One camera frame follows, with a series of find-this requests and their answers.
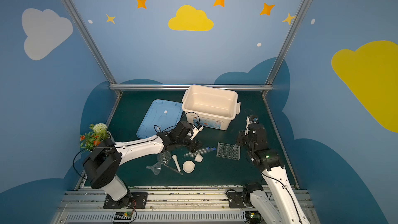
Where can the right controller circuit board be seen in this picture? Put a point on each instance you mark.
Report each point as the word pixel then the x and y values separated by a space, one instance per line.
pixel 253 218

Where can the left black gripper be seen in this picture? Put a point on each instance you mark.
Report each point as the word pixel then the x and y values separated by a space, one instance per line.
pixel 189 140

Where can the left controller circuit board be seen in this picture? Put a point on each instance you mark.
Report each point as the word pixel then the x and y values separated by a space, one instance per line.
pixel 123 217

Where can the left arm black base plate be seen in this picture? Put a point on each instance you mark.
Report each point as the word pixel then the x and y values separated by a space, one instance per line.
pixel 136 200

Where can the potted flower plant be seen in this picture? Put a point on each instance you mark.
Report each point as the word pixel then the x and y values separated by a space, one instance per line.
pixel 98 133

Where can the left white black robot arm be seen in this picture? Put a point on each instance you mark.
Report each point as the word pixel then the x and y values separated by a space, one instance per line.
pixel 102 164

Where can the clear glass petri dish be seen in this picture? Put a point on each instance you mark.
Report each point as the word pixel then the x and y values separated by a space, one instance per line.
pixel 164 157

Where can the glass stirring rod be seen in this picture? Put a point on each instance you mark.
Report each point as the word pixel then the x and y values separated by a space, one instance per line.
pixel 174 170

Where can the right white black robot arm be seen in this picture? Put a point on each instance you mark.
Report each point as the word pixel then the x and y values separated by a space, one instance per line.
pixel 286 209

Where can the small white crucible cup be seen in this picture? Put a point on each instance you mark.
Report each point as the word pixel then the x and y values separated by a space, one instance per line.
pixel 198 158

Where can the clear test tube rack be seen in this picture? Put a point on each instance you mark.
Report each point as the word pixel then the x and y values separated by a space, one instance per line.
pixel 226 151

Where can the white ceramic pestle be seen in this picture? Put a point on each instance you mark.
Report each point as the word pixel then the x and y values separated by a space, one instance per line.
pixel 174 157

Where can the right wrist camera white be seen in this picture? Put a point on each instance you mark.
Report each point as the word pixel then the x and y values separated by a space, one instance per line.
pixel 251 119

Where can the controller circuit board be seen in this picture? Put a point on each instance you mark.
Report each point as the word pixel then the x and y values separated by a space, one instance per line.
pixel 253 218
pixel 123 217

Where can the clear plastic funnel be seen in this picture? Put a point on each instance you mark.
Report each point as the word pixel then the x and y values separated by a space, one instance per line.
pixel 156 168

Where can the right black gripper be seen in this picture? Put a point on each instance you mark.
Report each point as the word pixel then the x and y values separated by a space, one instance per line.
pixel 249 127

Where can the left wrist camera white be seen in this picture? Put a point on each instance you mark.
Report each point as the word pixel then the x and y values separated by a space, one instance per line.
pixel 196 128

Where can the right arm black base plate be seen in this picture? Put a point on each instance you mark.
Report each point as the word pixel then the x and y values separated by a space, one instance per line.
pixel 237 199

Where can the white plastic storage bin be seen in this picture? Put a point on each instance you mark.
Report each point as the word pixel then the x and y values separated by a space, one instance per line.
pixel 211 107

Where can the light blue bin lid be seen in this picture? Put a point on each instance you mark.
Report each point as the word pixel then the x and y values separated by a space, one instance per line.
pixel 162 114

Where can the white ceramic mortar bowl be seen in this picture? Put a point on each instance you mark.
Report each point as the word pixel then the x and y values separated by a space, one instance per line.
pixel 188 166

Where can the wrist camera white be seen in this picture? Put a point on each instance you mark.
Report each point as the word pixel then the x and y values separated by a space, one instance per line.
pixel 196 128
pixel 251 119

